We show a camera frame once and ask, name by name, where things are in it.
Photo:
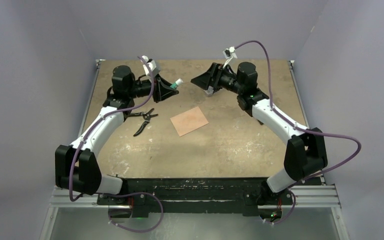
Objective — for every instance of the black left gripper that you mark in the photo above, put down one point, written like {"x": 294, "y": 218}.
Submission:
{"x": 162, "y": 90}

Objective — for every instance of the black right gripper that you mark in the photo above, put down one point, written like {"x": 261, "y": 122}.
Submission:
{"x": 211, "y": 77}

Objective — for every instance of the green and white marker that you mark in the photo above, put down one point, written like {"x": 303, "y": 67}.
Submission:
{"x": 174, "y": 86}

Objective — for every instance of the pink and cream envelope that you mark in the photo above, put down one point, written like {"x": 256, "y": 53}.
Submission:
{"x": 189, "y": 121}

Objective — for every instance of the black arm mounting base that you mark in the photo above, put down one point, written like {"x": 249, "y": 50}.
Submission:
{"x": 226, "y": 195}

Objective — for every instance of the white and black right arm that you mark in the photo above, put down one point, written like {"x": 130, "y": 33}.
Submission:
{"x": 305, "y": 152}

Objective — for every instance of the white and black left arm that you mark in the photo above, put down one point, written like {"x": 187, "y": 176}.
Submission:
{"x": 76, "y": 166}

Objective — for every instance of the clear plastic organizer box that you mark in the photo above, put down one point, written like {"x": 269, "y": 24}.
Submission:
{"x": 209, "y": 92}

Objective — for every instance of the black pruning shears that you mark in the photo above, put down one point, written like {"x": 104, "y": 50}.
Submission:
{"x": 146, "y": 115}

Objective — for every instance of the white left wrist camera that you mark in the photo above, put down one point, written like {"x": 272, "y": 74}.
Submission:
{"x": 150, "y": 65}

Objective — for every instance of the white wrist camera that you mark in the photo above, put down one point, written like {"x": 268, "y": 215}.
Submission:
{"x": 150, "y": 65}
{"x": 230, "y": 55}

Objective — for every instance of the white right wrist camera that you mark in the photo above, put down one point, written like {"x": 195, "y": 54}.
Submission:
{"x": 230, "y": 55}

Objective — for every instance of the aluminium extrusion frame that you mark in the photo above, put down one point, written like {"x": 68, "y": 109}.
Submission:
{"x": 311, "y": 192}

